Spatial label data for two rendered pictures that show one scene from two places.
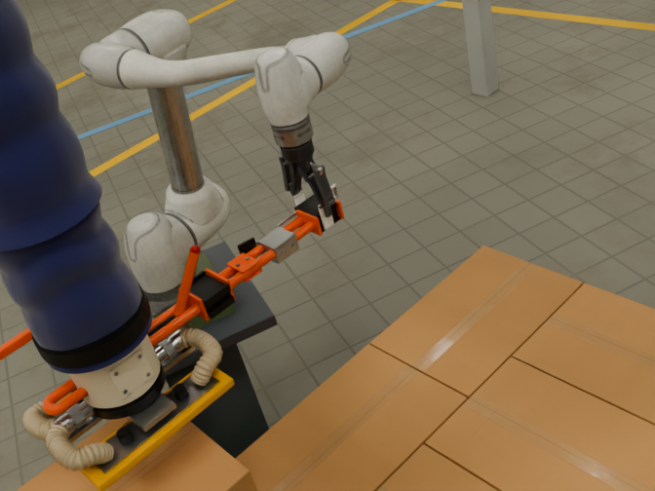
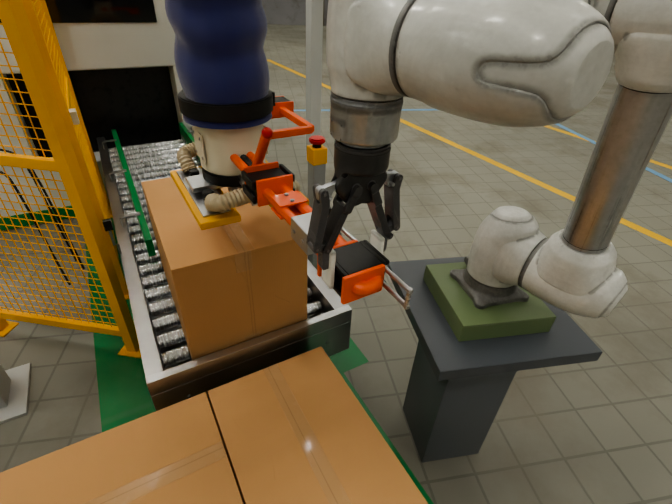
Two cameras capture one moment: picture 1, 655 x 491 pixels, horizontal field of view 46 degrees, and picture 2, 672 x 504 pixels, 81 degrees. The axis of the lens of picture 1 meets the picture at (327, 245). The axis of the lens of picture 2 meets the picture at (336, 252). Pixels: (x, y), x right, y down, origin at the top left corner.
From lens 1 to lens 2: 1.79 m
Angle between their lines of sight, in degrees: 74
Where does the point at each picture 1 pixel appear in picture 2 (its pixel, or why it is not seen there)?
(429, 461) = not seen: outside the picture
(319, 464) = (283, 410)
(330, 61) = (435, 35)
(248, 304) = (468, 353)
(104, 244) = (184, 19)
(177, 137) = (591, 170)
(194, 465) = (207, 246)
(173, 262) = (484, 260)
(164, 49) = (641, 19)
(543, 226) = not seen: outside the picture
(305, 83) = (351, 24)
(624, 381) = not seen: outside the picture
